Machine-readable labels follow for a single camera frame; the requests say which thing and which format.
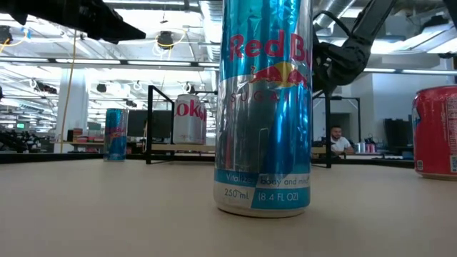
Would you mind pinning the small distant silver can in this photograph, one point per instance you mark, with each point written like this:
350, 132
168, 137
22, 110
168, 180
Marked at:
361, 147

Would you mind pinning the white Diet Coke can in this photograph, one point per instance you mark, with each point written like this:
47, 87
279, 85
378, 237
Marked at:
189, 125

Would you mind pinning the black frame shelf, wooden board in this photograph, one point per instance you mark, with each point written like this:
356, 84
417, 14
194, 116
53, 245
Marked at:
149, 125

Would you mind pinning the small Red Bull sugarfree can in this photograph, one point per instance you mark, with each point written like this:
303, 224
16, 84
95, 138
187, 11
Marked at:
115, 135

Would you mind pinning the round black ceiling speaker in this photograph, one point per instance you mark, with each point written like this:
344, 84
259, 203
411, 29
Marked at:
101, 88

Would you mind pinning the red Fanta can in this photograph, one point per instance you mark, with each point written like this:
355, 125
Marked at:
435, 135

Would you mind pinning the person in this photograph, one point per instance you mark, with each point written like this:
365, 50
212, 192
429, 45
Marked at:
341, 144

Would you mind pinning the black ceiling dome device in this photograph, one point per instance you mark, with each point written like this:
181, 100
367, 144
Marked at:
165, 39

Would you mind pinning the long ceiling light strip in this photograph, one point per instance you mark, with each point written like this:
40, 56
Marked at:
160, 63

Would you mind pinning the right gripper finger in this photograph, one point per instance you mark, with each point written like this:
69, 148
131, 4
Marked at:
321, 88

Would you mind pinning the large Red Bull sugarfree can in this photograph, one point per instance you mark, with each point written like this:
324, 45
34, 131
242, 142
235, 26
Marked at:
264, 125

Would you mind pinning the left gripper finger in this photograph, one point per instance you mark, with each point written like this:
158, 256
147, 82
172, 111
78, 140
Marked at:
103, 39
118, 28

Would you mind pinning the dark office monitor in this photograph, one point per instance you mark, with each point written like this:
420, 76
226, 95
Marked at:
396, 132

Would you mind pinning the wooden desk with stacked items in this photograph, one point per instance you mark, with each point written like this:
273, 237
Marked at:
85, 143

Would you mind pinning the black computer monitor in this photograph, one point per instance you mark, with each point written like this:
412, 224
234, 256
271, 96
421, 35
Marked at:
137, 123

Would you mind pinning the round silver ventilation duct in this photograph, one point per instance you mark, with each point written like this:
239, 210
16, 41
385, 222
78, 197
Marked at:
214, 21

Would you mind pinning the small distant pink can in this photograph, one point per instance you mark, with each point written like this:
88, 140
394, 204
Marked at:
371, 148

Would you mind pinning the wall vent grille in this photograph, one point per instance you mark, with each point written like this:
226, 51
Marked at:
337, 90

